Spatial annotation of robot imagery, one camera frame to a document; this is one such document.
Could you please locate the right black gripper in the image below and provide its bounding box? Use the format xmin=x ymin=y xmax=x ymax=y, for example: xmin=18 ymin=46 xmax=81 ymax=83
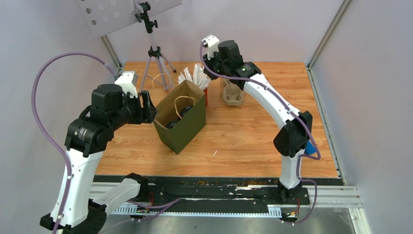
xmin=203 ymin=49 xmax=230 ymax=81

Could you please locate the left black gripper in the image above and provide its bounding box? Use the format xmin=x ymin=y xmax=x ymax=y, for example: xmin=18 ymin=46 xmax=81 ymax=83
xmin=110 ymin=89 xmax=159 ymax=130

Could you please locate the green paper bag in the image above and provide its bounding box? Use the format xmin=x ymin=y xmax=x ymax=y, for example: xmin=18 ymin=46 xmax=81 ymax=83
xmin=153 ymin=80 xmax=206 ymax=154

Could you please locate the black plastic cup lid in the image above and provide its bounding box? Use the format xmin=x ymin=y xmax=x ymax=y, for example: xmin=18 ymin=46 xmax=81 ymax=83
xmin=180 ymin=106 xmax=193 ymax=118

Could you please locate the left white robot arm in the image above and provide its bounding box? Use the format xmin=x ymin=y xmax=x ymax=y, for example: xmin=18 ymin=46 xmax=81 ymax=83
xmin=39 ymin=84 xmax=157 ymax=234

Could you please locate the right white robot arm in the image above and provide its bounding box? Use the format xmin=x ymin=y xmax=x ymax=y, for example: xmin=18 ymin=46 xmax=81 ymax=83
xmin=200 ymin=35 xmax=313 ymax=204

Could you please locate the white wrapped straws bundle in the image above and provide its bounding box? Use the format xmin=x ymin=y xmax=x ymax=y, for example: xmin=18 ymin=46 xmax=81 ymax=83
xmin=178 ymin=63 xmax=211 ymax=91

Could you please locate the red straw holder cup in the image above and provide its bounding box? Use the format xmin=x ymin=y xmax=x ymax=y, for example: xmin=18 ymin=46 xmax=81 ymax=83
xmin=204 ymin=88 xmax=208 ymax=107

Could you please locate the cardboard cup carrier tray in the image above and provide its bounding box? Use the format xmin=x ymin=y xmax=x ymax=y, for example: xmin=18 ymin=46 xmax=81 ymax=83
xmin=222 ymin=79 xmax=244 ymax=106

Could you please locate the white perforated panel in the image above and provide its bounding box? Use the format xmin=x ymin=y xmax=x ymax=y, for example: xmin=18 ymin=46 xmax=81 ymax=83
xmin=77 ymin=0 xmax=182 ymax=39

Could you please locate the blue clip on table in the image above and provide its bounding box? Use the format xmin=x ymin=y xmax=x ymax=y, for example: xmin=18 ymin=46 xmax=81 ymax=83
xmin=304 ymin=140 xmax=316 ymax=155

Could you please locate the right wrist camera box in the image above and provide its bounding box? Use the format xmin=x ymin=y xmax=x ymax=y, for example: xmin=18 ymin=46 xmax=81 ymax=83
xmin=202 ymin=34 xmax=220 ymax=60

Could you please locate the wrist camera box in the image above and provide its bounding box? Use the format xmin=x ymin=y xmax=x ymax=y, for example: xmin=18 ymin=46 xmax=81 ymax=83
xmin=202 ymin=34 xmax=220 ymax=60
xmin=114 ymin=71 xmax=138 ymax=98

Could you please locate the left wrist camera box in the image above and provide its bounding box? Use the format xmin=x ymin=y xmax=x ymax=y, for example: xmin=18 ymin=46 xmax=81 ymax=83
xmin=114 ymin=71 xmax=138 ymax=98

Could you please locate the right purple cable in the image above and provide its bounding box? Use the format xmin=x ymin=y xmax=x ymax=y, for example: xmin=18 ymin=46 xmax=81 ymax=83
xmin=199 ymin=40 xmax=321 ymax=226

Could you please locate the silver camera tripod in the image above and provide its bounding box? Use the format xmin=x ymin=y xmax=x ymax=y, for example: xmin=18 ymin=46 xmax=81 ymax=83
xmin=132 ymin=0 xmax=177 ymax=91

